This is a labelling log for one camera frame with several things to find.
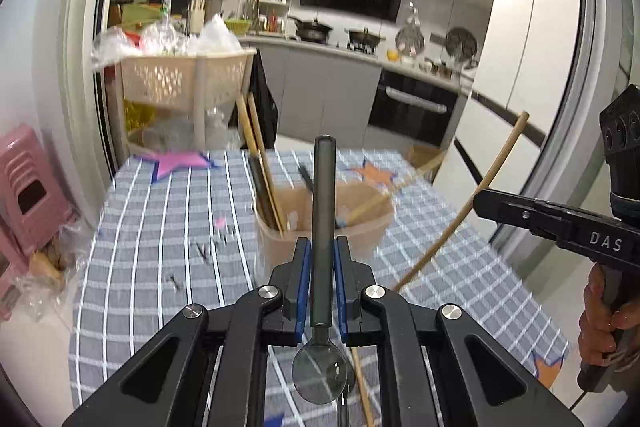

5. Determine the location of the black built-in oven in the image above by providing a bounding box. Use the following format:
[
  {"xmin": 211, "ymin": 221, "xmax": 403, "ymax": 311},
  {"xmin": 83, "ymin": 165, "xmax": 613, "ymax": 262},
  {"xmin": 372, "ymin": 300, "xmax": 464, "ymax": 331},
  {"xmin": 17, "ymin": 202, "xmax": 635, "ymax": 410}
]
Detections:
[{"xmin": 367, "ymin": 69, "xmax": 461, "ymax": 148}]

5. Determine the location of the hanging metal strainer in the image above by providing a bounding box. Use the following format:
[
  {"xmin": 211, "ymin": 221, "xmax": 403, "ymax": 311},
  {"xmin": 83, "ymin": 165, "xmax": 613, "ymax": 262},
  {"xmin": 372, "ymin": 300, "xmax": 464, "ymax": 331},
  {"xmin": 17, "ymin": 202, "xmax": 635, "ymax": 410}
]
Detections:
[{"xmin": 395, "ymin": 2, "xmax": 427, "ymax": 58}]

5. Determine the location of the kitchen chopstick holder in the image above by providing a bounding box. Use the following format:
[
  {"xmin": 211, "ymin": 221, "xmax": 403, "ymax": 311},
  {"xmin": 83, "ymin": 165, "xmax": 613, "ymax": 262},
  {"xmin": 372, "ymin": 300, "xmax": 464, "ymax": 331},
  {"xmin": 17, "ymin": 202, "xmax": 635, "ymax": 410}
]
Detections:
[{"xmin": 187, "ymin": 0, "xmax": 207, "ymax": 35}]

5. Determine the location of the crumpled plastic floor bag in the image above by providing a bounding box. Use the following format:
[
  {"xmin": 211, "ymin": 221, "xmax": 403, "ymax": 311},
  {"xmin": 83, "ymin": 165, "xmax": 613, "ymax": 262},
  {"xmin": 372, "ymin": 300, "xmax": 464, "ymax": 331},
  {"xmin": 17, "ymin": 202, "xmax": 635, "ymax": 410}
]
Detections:
[{"xmin": 10, "ymin": 222, "xmax": 96, "ymax": 324}]

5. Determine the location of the pink plastic stool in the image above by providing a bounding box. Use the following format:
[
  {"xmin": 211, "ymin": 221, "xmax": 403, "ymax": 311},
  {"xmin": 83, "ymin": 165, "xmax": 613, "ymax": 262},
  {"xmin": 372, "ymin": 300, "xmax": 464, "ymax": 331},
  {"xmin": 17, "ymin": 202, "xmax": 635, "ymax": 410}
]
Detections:
[{"xmin": 0, "ymin": 124, "xmax": 81, "ymax": 323}]

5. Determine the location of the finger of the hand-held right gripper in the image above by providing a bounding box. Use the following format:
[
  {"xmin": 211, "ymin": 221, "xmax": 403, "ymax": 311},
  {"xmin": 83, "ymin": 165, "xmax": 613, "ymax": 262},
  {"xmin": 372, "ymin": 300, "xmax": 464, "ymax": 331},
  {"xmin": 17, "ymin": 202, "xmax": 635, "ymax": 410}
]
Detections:
[{"xmin": 472, "ymin": 188, "xmax": 640, "ymax": 264}]

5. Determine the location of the beige plastic utensil container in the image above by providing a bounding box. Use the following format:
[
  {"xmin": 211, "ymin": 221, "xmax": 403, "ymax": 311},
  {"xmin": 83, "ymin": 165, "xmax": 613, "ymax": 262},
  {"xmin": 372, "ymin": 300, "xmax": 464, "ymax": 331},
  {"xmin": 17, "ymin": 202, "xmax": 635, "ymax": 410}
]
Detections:
[{"xmin": 254, "ymin": 181, "xmax": 396, "ymax": 283}]

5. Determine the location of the black cooking pot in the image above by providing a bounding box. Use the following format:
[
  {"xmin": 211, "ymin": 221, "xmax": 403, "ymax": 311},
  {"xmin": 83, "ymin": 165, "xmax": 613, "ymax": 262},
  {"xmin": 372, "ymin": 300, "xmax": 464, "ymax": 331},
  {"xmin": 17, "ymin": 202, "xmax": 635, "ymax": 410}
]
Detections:
[{"xmin": 347, "ymin": 27, "xmax": 387, "ymax": 54}]

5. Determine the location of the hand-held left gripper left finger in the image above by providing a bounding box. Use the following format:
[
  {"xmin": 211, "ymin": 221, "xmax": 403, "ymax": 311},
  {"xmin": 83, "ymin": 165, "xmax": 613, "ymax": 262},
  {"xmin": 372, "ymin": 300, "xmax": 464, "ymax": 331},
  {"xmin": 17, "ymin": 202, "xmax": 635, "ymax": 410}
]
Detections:
[{"xmin": 62, "ymin": 237, "xmax": 313, "ymax": 427}]

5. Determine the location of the grey kitchen counter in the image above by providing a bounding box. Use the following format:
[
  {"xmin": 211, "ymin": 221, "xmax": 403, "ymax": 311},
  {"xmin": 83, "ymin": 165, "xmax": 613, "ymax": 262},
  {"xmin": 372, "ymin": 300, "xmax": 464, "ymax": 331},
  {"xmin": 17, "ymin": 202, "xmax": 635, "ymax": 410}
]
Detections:
[{"xmin": 240, "ymin": 32, "xmax": 476, "ymax": 148}]

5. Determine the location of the person's right hand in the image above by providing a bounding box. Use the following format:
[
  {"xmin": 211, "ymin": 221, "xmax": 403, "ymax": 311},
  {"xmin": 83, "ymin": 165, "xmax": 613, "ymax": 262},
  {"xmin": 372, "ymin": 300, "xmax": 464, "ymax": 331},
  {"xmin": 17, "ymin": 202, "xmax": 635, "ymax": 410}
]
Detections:
[{"xmin": 577, "ymin": 264, "xmax": 640, "ymax": 368}]

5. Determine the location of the beige basket cart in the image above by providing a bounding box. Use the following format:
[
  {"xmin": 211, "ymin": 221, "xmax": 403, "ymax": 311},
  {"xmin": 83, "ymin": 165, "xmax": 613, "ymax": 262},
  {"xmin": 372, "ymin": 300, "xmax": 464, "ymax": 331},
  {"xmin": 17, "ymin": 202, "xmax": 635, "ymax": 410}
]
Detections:
[{"xmin": 117, "ymin": 49, "xmax": 258, "ymax": 154}]

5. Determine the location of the hanging dark round pan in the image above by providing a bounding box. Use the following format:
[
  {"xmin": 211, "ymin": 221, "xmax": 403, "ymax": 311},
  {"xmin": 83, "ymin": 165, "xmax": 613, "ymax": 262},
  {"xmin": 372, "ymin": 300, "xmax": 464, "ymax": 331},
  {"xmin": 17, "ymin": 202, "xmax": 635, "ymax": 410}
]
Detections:
[{"xmin": 445, "ymin": 27, "xmax": 479, "ymax": 60}]

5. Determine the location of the grey checked tablecloth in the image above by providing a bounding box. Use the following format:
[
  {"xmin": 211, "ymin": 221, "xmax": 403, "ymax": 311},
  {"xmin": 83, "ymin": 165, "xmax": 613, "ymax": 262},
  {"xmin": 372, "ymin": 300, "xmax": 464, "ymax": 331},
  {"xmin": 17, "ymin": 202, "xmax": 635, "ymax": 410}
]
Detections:
[{"xmin": 67, "ymin": 148, "xmax": 571, "ymax": 427}]

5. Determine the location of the black wok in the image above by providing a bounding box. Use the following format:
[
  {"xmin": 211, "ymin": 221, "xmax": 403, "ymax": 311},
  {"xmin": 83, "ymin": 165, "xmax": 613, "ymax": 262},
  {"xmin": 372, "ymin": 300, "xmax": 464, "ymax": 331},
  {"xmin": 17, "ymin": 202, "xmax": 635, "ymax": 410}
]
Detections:
[{"xmin": 292, "ymin": 17, "xmax": 333, "ymax": 42}]

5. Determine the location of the white fridge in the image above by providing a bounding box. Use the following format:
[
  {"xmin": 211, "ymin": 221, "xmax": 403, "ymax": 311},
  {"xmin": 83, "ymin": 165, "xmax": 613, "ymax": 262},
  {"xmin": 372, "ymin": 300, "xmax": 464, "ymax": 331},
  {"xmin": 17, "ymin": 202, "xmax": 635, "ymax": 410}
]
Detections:
[{"xmin": 432, "ymin": 0, "xmax": 601, "ymax": 228}]

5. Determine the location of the clear plastic bag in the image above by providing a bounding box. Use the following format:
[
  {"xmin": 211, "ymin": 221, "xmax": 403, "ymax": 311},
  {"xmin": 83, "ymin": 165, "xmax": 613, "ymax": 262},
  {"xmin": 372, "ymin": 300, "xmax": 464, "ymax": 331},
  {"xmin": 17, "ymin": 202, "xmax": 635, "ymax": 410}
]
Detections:
[
  {"xmin": 187, "ymin": 14, "xmax": 246, "ymax": 56},
  {"xmin": 91, "ymin": 27, "xmax": 146, "ymax": 71}
]

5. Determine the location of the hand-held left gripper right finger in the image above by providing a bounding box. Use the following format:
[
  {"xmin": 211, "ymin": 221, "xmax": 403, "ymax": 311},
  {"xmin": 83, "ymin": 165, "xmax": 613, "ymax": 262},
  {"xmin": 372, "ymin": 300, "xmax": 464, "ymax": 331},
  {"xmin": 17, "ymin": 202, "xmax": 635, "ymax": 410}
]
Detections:
[{"xmin": 334, "ymin": 235, "xmax": 583, "ymax": 427}]

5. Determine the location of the white condiment rack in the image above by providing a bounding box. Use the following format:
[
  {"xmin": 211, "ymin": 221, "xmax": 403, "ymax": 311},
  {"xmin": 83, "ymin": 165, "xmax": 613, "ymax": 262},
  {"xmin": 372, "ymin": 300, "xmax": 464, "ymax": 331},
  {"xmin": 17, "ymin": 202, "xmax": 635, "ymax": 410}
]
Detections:
[{"xmin": 245, "ymin": 0, "xmax": 292, "ymax": 36}]

